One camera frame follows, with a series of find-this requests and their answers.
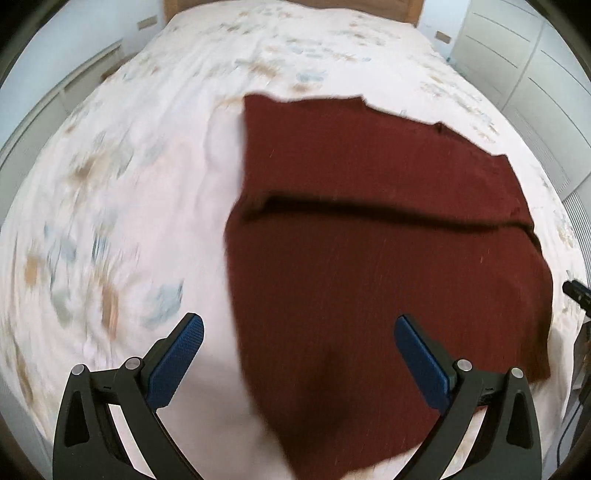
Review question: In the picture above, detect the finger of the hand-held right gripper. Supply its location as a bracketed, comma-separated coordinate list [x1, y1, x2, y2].
[562, 279, 591, 311]

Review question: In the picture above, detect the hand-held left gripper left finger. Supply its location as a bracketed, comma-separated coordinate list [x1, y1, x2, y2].
[52, 312, 205, 480]

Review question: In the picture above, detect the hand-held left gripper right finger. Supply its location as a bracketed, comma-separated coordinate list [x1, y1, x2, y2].
[394, 315, 543, 480]

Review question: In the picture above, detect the dark red knitted sweater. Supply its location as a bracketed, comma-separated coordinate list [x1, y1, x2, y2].
[224, 93, 554, 480]

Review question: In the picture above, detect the floral pink bed sheet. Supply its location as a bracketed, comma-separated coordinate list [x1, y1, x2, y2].
[0, 0, 583, 480]

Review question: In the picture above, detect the white wardrobe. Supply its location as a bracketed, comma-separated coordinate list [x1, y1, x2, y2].
[450, 0, 591, 241]

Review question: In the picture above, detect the wooden headboard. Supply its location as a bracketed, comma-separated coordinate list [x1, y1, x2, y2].
[164, 0, 424, 26]

